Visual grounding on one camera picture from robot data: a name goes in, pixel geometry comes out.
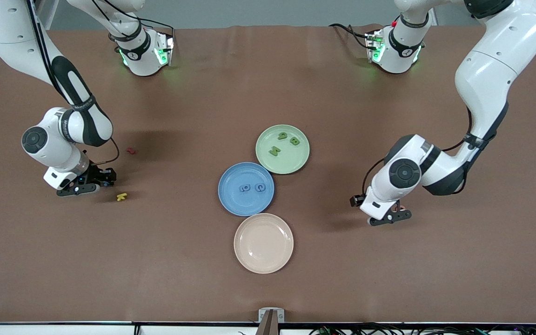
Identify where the black base cable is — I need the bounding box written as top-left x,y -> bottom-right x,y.
94,0 -> 175,52
328,22 -> 372,50

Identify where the green round plate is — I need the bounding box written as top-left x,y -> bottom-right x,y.
255,124 -> 310,175

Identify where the black left base cable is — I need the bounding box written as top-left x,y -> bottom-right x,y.
328,22 -> 372,50

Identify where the black right base cable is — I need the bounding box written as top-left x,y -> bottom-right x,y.
94,0 -> 175,52

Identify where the beige round plate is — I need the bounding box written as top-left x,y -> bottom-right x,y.
234,213 -> 295,275

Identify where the metal table edge bracket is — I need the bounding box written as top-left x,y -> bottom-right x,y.
258,308 -> 285,335

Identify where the blue round plate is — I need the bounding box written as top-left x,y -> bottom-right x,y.
218,162 -> 275,217

